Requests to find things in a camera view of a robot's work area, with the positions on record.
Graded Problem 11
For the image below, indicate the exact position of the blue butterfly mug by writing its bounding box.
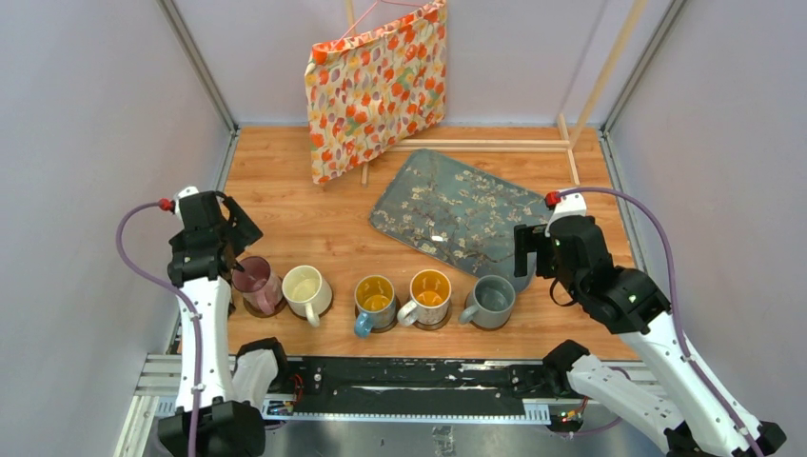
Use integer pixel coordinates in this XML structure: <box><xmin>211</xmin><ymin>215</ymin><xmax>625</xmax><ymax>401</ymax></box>
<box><xmin>353</xmin><ymin>275</ymin><xmax>399</xmax><ymax>331</ymax></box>

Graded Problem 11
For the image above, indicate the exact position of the floral fabric bag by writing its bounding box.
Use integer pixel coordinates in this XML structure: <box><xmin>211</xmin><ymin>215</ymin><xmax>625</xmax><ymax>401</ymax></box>
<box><xmin>304</xmin><ymin>1</ymin><xmax>448</xmax><ymax>184</ymax></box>

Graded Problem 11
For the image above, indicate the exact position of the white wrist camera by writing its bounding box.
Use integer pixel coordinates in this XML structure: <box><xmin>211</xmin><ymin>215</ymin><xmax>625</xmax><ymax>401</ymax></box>
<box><xmin>544</xmin><ymin>191</ymin><xmax>587</xmax><ymax>236</ymax></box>
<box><xmin>173</xmin><ymin>186</ymin><xmax>199</xmax><ymax>222</ymax></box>

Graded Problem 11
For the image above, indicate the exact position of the cream ribbed mug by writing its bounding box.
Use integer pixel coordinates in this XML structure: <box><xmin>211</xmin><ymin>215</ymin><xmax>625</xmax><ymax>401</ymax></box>
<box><xmin>282</xmin><ymin>265</ymin><xmax>333</xmax><ymax>328</ymax></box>

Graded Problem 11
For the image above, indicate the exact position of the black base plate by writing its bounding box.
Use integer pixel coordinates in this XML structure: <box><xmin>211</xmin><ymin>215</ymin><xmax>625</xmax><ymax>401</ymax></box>
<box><xmin>267</xmin><ymin>356</ymin><xmax>582</xmax><ymax>417</ymax></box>

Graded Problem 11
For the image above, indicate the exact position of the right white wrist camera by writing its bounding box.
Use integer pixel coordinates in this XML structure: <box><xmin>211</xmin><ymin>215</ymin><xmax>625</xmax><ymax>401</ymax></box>
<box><xmin>544</xmin><ymin>191</ymin><xmax>587</xmax><ymax>236</ymax></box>

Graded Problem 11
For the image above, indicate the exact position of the pink mug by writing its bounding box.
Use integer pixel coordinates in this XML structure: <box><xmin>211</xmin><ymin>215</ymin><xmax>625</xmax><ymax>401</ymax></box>
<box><xmin>232</xmin><ymin>256</ymin><xmax>285</xmax><ymax>314</ymax></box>

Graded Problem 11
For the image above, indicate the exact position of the white floral mug yellow inside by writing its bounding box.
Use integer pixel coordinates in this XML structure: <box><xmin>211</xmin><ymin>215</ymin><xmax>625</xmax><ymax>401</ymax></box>
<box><xmin>397</xmin><ymin>269</ymin><xmax>452</xmax><ymax>327</ymax></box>

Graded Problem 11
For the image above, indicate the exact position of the aluminium rail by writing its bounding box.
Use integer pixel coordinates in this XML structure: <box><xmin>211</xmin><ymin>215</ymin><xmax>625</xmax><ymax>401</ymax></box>
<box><xmin>134</xmin><ymin>354</ymin><xmax>670</xmax><ymax>427</ymax></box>

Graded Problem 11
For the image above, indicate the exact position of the grey ceramic mug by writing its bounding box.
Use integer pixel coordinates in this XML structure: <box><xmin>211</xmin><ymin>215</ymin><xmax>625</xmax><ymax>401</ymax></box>
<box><xmin>458</xmin><ymin>275</ymin><xmax>517</xmax><ymax>331</ymax></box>

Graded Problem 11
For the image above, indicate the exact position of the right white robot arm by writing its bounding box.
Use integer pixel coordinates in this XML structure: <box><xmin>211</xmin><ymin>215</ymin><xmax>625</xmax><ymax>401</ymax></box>
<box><xmin>514</xmin><ymin>215</ymin><xmax>787</xmax><ymax>456</ymax></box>

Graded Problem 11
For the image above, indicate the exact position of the brown round coaster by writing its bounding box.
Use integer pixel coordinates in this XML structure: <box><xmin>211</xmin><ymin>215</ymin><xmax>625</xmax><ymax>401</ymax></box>
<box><xmin>413</xmin><ymin>314</ymin><xmax>451</xmax><ymax>331</ymax></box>
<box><xmin>354</xmin><ymin>301</ymin><xmax>401</xmax><ymax>338</ymax></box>
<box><xmin>242</xmin><ymin>298</ymin><xmax>287</xmax><ymax>319</ymax></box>
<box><xmin>294</xmin><ymin>297</ymin><xmax>334</xmax><ymax>321</ymax></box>

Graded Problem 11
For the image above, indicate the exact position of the blue floral serving tray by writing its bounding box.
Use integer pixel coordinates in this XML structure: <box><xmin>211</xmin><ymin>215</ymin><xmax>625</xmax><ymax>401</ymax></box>
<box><xmin>368</xmin><ymin>149</ymin><xmax>551</xmax><ymax>292</ymax></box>

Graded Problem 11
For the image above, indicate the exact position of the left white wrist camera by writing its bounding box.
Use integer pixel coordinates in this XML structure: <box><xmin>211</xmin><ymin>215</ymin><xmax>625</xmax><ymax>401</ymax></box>
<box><xmin>173</xmin><ymin>186</ymin><xmax>199</xmax><ymax>222</ymax></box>

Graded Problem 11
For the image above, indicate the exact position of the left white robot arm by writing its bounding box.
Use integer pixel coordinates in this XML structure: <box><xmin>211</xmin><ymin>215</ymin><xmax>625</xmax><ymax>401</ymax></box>
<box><xmin>158</xmin><ymin>187</ymin><xmax>292</xmax><ymax>456</ymax></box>

